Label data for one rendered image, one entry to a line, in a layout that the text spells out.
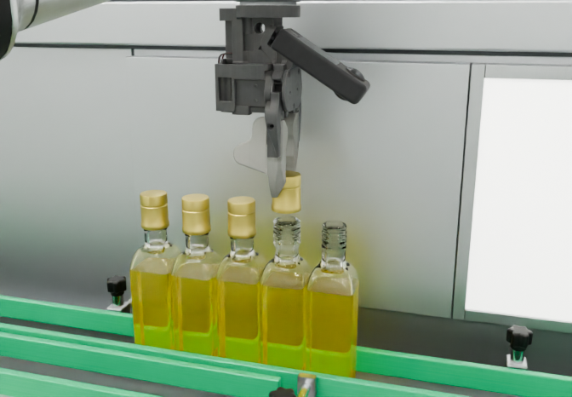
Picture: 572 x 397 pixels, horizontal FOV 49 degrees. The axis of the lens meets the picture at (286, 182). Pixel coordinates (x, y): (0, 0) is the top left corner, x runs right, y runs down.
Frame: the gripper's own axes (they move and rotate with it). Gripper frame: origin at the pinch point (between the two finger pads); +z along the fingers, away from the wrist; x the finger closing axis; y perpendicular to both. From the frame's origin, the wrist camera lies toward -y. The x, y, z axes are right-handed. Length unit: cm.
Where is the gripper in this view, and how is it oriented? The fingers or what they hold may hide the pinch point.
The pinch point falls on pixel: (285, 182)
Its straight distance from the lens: 73.6
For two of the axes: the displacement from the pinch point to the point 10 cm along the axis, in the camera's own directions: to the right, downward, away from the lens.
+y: -9.6, -0.8, 2.7
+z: 0.0, 9.6, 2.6
